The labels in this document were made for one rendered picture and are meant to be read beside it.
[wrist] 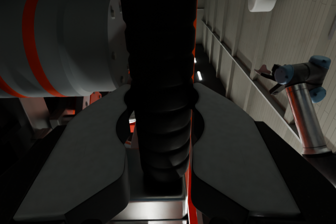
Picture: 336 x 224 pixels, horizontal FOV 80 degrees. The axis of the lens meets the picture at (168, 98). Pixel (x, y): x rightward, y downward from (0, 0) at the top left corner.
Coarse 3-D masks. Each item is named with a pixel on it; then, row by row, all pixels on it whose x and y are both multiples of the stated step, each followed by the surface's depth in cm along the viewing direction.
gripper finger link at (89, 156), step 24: (120, 96) 10; (72, 120) 9; (96, 120) 8; (120, 120) 9; (72, 144) 7; (96, 144) 7; (120, 144) 7; (48, 168) 6; (72, 168) 6; (96, 168) 6; (120, 168) 6; (48, 192) 6; (72, 192) 6; (96, 192) 6; (120, 192) 6; (24, 216) 5; (48, 216) 5; (72, 216) 5; (96, 216) 6
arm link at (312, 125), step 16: (288, 64) 82; (304, 64) 82; (288, 80) 80; (304, 80) 79; (288, 96) 81; (304, 96) 77; (304, 112) 77; (304, 128) 76; (320, 128) 76; (304, 144) 77; (320, 144) 74; (320, 160) 72
